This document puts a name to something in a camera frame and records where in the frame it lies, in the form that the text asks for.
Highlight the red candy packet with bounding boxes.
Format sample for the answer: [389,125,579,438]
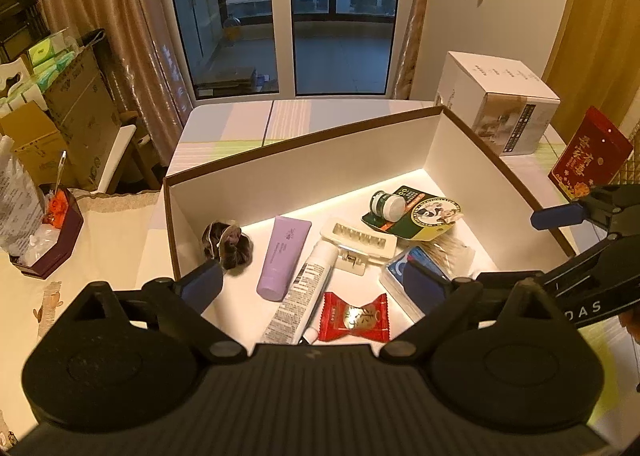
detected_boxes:
[319,292,390,343]

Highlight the bag of cotton swabs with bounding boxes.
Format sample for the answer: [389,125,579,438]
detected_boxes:
[421,234,475,279]

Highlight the blue card pack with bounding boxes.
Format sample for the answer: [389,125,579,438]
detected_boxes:
[380,247,452,323]

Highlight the dark brown velvet scrunchie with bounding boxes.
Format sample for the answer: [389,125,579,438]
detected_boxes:
[201,221,253,271]

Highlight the white plastic clip tool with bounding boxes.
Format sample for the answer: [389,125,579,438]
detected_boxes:
[320,219,397,276]

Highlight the white cosmetic tube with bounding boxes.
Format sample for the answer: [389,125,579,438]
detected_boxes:
[259,240,338,346]

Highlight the green carded tape pack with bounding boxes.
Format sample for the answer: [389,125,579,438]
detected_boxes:
[361,185,462,241]

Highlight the purple cosmetic tube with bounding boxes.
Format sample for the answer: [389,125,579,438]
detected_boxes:
[256,216,311,302]

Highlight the white appliance carton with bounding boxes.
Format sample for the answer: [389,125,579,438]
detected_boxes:
[436,52,560,156]

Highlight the dark red tray box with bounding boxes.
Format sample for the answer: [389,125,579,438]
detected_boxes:
[10,187,84,279]

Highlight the large brown cardboard box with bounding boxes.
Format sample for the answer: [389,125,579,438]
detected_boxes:
[164,108,574,346]

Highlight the clear plastic bag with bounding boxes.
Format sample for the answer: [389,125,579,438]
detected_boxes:
[1,135,46,267]

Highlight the plaid tablecloth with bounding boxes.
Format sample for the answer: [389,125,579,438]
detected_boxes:
[137,98,639,446]

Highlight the stacked brown cardboard boxes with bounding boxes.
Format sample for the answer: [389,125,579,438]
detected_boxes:
[1,46,122,190]

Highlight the green tissue packs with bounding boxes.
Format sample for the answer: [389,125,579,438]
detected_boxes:
[1,29,80,116]

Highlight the glass balcony door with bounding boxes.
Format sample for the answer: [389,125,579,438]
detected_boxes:
[172,0,398,100]

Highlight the beige curtain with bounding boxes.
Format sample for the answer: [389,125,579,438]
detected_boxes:
[41,0,193,165]

